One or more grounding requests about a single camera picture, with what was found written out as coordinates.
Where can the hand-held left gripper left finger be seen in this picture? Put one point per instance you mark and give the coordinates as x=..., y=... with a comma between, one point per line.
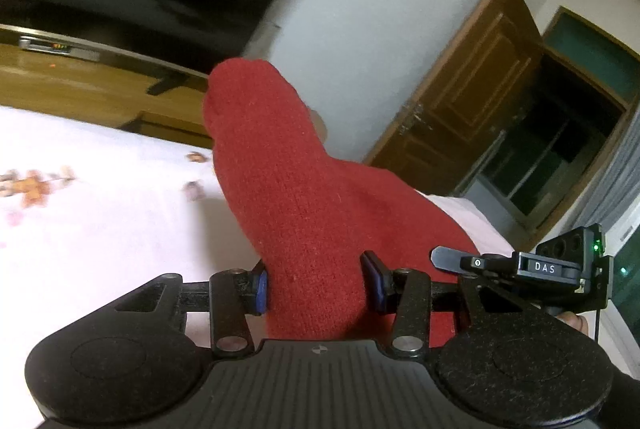
x=260, y=291

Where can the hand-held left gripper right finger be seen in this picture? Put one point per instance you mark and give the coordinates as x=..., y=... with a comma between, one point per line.
x=375, y=281

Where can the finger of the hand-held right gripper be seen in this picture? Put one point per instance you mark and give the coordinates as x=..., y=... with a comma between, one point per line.
x=460, y=260

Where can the red knit garment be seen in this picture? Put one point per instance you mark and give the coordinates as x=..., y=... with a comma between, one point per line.
x=300, y=209

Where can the person's right hand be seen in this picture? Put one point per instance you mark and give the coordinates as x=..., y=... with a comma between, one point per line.
x=575, y=322

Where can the grey curtain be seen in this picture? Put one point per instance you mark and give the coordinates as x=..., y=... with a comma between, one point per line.
x=620, y=169

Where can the dark glass window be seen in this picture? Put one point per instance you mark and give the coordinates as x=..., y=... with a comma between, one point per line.
x=545, y=149

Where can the floral pink bedsheet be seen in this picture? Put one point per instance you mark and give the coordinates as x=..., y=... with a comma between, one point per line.
x=100, y=219

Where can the brown wooden door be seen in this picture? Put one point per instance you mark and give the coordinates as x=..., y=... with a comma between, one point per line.
x=480, y=84

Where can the wooden television stand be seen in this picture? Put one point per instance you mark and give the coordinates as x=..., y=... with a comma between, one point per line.
x=60, y=84

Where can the silver set-top box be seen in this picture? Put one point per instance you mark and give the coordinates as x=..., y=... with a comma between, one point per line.
x=55, y=45

